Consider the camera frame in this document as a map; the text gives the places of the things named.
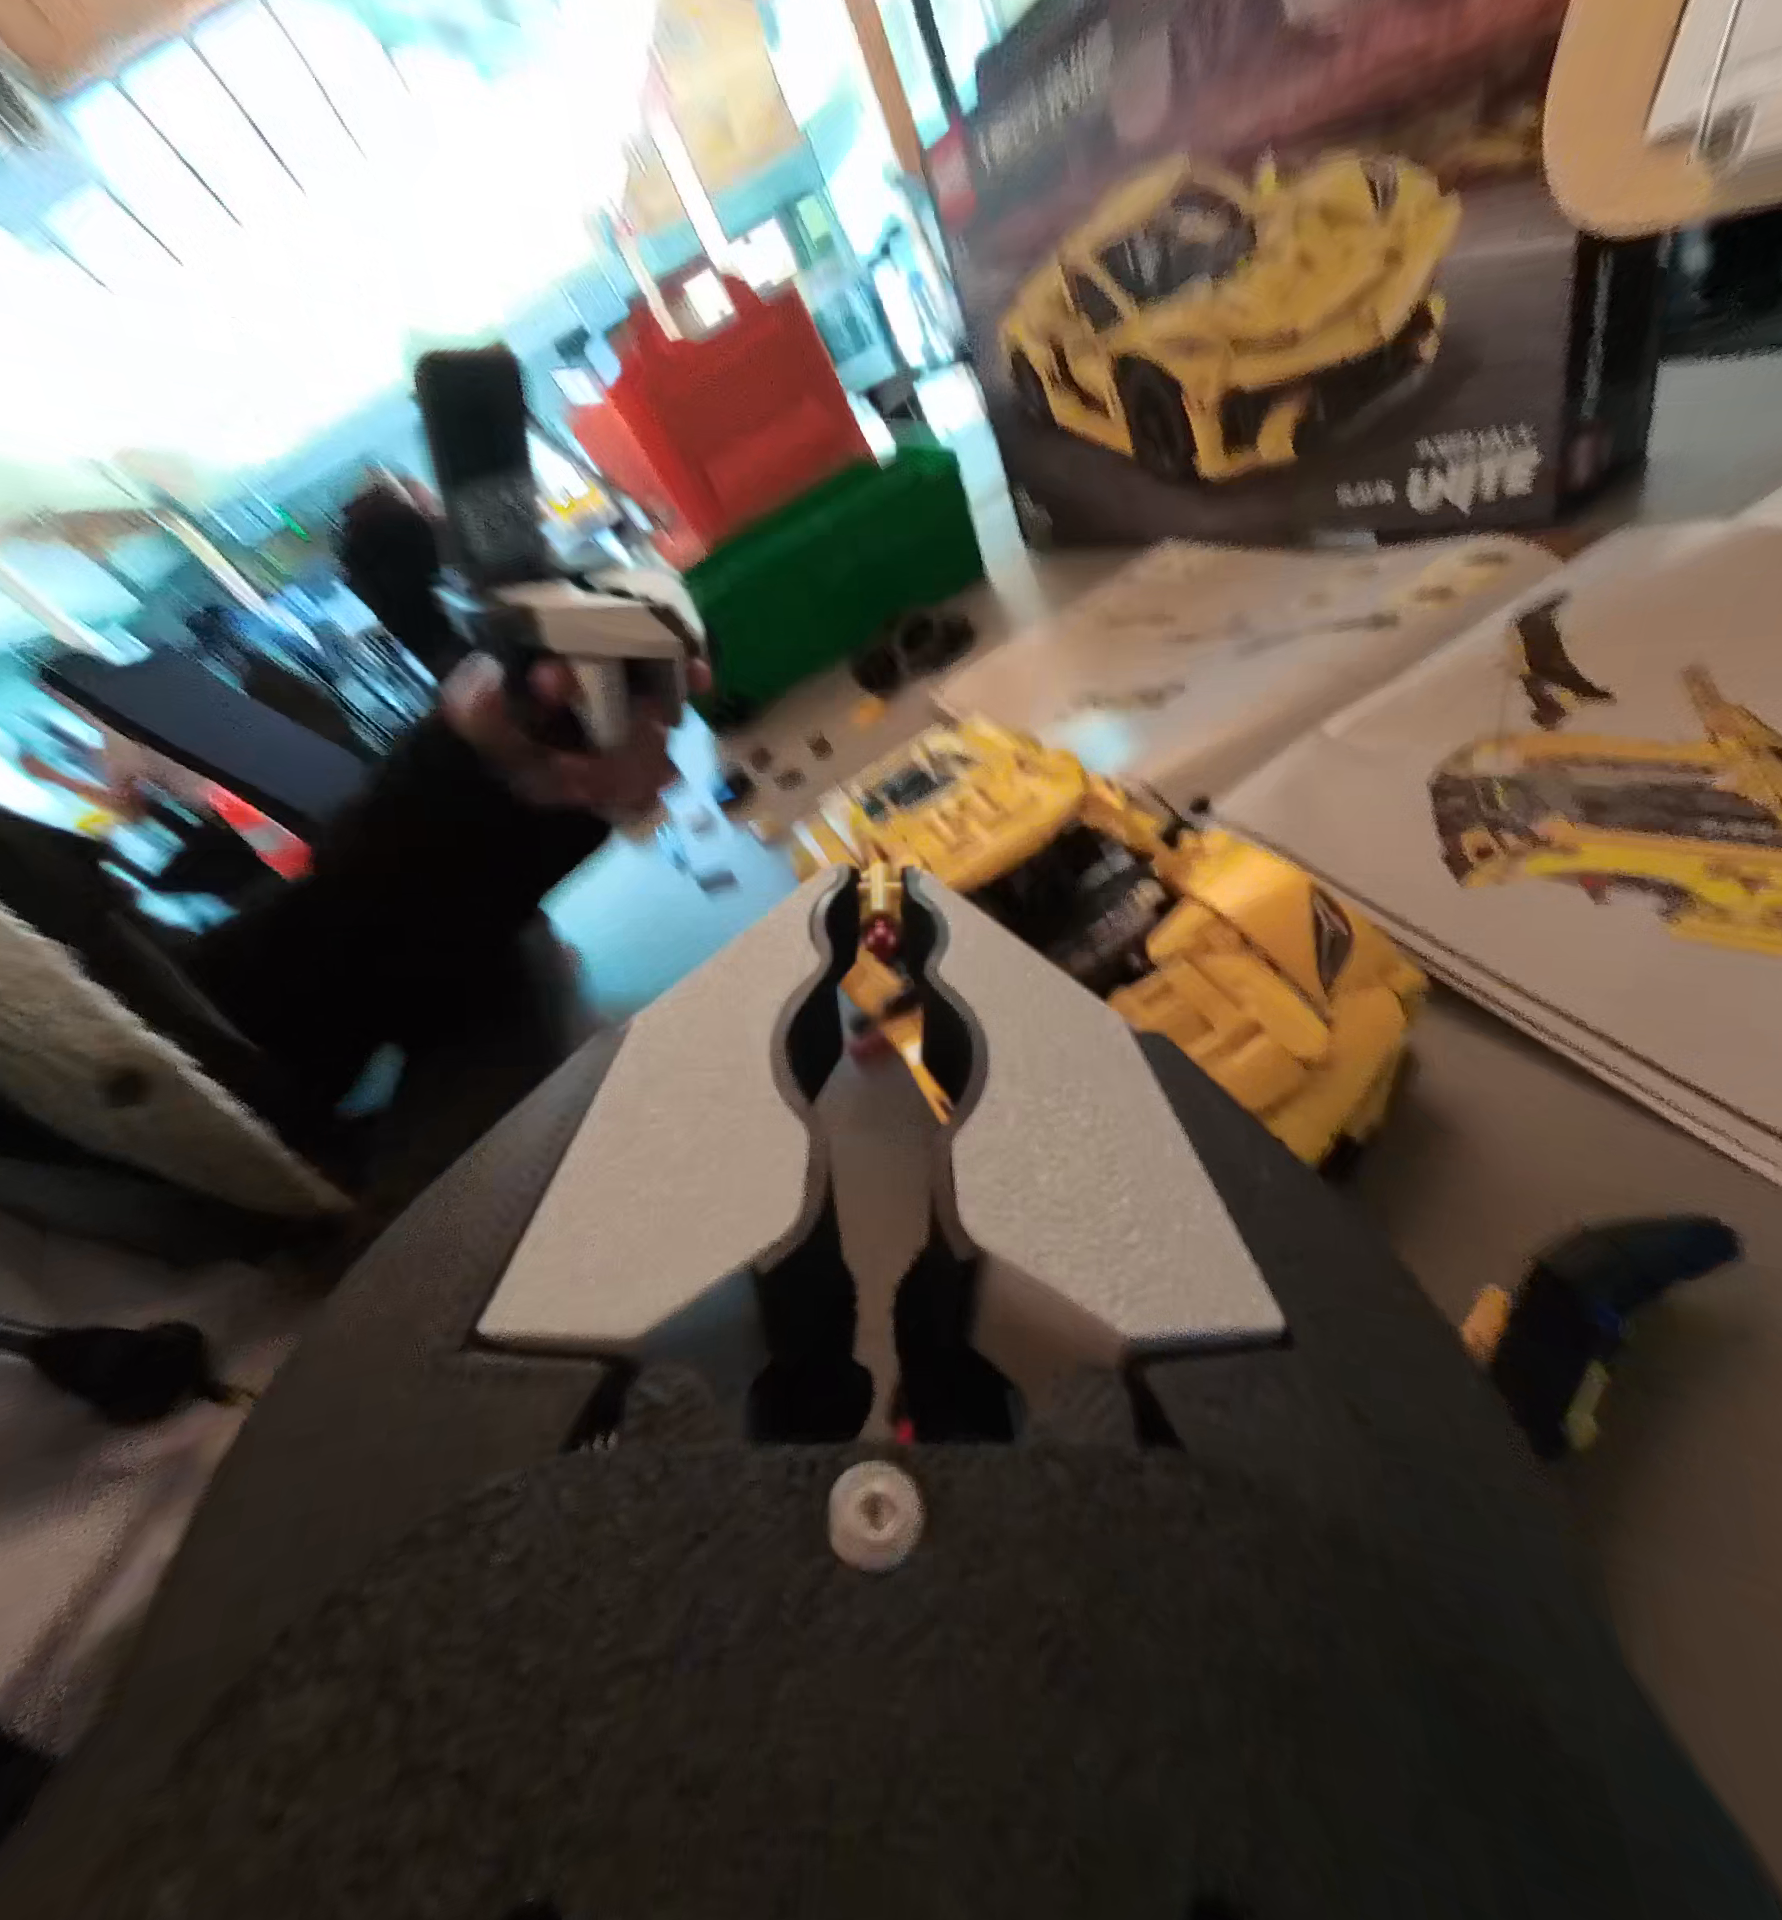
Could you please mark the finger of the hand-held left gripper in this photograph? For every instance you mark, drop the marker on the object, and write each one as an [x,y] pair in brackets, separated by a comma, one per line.
[605,622]

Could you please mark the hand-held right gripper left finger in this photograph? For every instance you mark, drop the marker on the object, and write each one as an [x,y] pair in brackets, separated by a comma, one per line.
[636,1185]

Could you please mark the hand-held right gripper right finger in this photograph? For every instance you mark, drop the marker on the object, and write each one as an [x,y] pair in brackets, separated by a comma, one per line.
[1115,1185]

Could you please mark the yellow pin connector brick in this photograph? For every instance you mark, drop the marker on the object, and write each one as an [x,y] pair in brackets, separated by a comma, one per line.
[886,888]

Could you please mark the person's left forearm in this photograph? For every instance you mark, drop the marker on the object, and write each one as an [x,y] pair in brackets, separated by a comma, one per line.
[381,901]

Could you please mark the grey desk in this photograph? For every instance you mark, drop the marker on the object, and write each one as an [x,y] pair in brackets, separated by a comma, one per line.
[1700,1500]

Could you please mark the person's left hand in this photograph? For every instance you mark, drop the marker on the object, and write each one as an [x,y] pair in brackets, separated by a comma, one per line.
[576,780]

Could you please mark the green plastic bin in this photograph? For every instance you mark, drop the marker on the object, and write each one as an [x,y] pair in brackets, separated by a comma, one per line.
[832,569]

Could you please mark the pile of black yellow bricks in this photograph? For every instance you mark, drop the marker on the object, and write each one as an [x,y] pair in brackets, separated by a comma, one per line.
[787,777]

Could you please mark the red plastic bin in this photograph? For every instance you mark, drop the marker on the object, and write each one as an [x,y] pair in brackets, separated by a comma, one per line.
[741,405]

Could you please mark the yellow toy brick car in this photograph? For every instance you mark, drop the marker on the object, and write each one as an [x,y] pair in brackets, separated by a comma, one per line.
[1250,960]

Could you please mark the black toy tire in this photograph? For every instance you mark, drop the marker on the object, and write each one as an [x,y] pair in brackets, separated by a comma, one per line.
[939,642]
[876,669]

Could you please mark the toy car set box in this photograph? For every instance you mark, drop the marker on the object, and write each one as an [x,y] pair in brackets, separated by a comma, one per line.
[1071,495]

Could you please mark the building instruction booklet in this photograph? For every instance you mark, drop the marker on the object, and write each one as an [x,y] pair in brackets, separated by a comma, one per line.
[1355,704]

